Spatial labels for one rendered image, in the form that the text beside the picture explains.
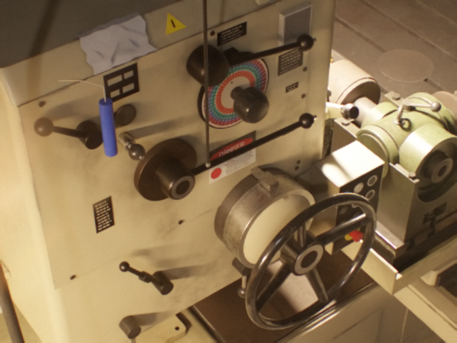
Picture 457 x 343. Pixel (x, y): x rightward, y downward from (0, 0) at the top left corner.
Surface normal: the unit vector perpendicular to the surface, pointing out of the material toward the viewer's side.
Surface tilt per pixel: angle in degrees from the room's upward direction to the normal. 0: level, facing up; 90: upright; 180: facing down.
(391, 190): 90
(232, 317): 0
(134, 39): 60
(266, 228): 70
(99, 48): 49
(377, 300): 90
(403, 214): 90
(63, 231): 90
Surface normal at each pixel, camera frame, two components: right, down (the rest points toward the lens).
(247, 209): -0.48, -0.35
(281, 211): 0.50, 0.11
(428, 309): -0.81, 0.40
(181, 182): 0.59, 0.55
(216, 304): 0.00, -0.73
